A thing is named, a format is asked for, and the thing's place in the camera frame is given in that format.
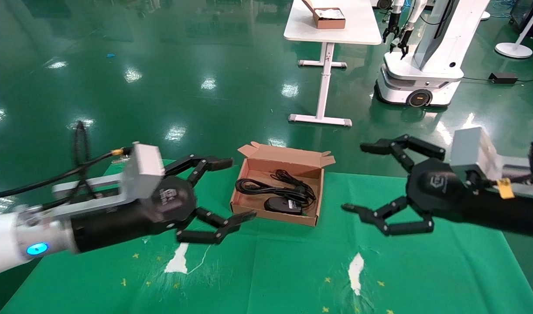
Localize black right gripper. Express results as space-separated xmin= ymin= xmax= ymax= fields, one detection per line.
xmin=342 ymin=134 xmax=468 ymax=237

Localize white floor stand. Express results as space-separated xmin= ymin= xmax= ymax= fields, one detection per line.
xmin=495 ymin=0 xmax=533 ymax=59

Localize small cardboard box white contents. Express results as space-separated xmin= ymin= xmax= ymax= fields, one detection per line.
xmin=302 ymin=0 xmax=346 ymax=30

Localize black left camera cable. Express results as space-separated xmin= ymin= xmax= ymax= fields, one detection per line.
xmin=0 ymin=121 xmax=132 ymax=202

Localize yellow cable tag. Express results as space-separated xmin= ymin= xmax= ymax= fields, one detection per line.
xmin=497 ymin=177 xmax=516 ymax=200

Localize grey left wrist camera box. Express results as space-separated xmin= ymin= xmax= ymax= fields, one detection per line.
xmin=53 ymin=142 xmax=165 ymax=218

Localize green table cloth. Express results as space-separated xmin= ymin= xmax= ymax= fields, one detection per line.
xmin=0 ymin=158 xmax=533 ymax=314

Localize open brown cardboard box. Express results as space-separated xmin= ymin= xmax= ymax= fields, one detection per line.
xmin=230 ymin=142 xmax=336 ymax=227

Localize white wheeled background robot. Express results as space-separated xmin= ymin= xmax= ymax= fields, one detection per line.
xmin=375 ymin=0 xmax=489 ymax=107

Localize white standing table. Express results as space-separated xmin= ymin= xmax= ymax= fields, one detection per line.
xmin=283 ymin=0 xmax=383 ymax=127

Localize black power adapter brick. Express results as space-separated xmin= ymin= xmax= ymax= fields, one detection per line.
xmin=488 ymin=72 xmax=518 ymax=84

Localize black power cord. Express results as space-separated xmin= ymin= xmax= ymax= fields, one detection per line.
xmin=235 ymin=177 xmax=310 ymax=205

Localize thin black cable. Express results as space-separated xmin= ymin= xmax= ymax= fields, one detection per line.
xmin=264 ymin=169 xmax=317 ymax=215

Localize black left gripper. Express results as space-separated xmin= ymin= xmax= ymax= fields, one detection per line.
xmin=149 ymin=155 xmax=257 ymax=245

